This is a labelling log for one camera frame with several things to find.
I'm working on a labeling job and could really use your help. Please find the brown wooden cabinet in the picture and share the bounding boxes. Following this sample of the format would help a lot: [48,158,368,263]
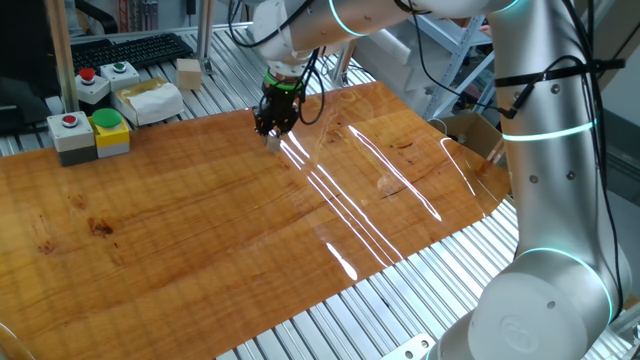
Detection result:
[597,0,640,91]

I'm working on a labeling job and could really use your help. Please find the black keyboard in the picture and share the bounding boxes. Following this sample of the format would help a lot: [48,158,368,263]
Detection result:
[69,32,195,72]

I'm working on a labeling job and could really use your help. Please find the aluminium arm base plate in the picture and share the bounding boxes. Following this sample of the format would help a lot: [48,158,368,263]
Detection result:
[379,332,437,360]

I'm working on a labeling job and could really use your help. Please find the tissue box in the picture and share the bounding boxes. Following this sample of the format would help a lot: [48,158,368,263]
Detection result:
[110,77,185,127]

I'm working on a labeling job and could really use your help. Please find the black monitor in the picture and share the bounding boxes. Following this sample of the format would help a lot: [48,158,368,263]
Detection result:
[0,0,66,135]

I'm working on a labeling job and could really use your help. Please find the small red button box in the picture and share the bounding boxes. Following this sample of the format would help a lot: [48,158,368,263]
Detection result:
[74,67,111,106]

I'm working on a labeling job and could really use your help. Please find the cardboard box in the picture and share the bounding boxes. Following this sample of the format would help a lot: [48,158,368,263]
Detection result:
[428,111,506,161]

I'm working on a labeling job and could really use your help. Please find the slanted tan rod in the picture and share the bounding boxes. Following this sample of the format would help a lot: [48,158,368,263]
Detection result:
[485,137,507,166]

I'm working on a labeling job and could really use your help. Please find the grey red button box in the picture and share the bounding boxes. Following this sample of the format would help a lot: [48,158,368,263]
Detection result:
[46,112,98,168]

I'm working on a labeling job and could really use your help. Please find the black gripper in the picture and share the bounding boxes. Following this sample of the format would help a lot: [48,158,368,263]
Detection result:
[253,85,302,137]

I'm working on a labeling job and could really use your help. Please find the black chair armrest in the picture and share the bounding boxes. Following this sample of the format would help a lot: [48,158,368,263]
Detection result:
[74,0,120,35]

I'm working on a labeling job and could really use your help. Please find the yellow green mushroom button box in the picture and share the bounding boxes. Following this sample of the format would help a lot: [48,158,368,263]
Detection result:
[88,107,131,159]

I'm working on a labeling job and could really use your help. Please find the grey metal shelf frame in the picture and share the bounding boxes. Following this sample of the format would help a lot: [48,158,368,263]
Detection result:
[407,14,496,121]

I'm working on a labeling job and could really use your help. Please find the glossy wood-grain mat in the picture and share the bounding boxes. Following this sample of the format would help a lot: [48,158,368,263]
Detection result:
[0,81,514,360]

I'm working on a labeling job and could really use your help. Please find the tan upright post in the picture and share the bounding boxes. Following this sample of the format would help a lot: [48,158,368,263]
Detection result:
[44,0,81,115]

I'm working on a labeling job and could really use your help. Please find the small green button box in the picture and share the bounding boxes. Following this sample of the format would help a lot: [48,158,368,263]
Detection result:
[99,60,141,92]

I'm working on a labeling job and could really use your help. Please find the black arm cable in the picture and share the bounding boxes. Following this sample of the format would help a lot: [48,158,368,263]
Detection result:
[227,0,629,321]

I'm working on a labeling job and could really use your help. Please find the aluminium upright post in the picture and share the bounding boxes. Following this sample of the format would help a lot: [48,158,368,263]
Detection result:
[195,0,216,75]

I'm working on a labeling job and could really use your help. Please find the large wooden cube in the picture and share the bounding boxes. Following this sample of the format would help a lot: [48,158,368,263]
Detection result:
[175,57,203,92]

